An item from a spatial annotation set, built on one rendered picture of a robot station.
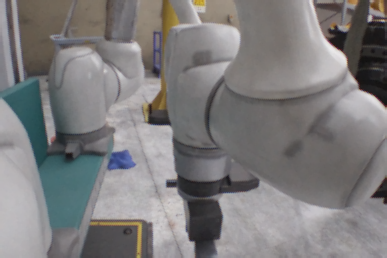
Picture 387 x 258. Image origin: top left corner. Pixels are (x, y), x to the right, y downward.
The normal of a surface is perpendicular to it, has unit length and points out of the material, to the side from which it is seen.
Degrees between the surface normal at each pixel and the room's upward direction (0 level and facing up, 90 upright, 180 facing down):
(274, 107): 93
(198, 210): 0
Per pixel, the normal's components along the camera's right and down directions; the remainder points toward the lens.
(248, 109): -0.83, 0.35
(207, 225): 0.13, 0.37
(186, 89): -0.73, 0.08
